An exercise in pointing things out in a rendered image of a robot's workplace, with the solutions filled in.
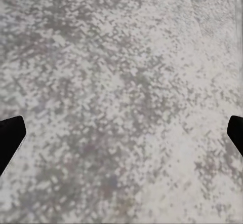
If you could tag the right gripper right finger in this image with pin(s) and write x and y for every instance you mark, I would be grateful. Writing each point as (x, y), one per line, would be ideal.
(235, 131)

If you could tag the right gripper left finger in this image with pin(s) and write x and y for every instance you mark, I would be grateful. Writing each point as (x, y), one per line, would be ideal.
(12, 133)

